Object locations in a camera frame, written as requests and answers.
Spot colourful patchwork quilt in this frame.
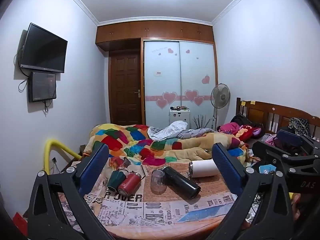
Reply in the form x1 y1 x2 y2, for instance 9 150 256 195
84 124 247 166

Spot standing fan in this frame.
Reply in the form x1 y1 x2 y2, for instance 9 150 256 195
210 83 231 131

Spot red box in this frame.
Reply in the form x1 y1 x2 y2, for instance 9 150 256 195
12 212 28 236

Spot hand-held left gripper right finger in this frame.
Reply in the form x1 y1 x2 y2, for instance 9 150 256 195
207 142 293 240

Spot small blue box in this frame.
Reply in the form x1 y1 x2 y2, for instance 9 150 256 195
259 165 277 175

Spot clear glass jar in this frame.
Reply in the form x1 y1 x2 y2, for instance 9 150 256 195
150 169 166 194

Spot newspaper print tablecloth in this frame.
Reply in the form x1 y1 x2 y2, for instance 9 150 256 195
59 158 253 238

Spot black polka dot cloth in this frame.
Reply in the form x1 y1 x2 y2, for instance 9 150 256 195
288 117 311 137

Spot black bag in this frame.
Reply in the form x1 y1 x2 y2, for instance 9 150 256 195
230 114 258 128

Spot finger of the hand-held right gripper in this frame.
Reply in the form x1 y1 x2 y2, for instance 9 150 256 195
277 129 320 156
252 141 320 173

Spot red plush toy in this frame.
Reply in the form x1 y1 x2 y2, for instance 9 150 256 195
217 122 264 141

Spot wooden overhead cabinet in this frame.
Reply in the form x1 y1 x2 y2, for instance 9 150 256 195
95 19 216 52

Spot small black wall screen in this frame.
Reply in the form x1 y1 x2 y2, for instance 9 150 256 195
28 71 57 103

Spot dried branches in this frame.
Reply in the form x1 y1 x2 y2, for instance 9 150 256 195
192 114 213 131

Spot person's right hand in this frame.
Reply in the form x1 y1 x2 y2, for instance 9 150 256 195
291 194 301 228

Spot black television cable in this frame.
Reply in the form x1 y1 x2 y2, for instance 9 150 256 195
13 45 29 93

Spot wall-mounted black television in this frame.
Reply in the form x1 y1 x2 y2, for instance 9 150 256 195
20 22 68 74

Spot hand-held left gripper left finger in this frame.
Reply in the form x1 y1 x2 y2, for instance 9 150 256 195
27 143 116 240

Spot small white appliance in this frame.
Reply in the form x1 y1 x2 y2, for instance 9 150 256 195
169 109 191 128

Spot wardrobe with heart stickers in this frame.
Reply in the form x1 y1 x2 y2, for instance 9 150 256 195
141 38 217 131

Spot black thermos cup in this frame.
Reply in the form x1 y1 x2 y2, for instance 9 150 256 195
162 166 201 199

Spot brown wooden door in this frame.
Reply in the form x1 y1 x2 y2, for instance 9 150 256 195
109 51 142 126

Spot green cup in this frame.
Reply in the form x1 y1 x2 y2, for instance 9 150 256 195
107 170 127 193

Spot white thermos cup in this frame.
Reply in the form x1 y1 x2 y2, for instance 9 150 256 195
189 159 220 179

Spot red cup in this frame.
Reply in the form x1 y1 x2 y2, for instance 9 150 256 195
118 172 142 196

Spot yellow padded pipe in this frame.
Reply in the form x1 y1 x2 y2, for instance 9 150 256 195
43 138 82 173

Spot wooden bed headboard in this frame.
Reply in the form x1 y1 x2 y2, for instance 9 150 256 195
236 97 320 138

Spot grey striped cloth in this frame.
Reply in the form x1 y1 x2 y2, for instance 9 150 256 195
147 121 218 141

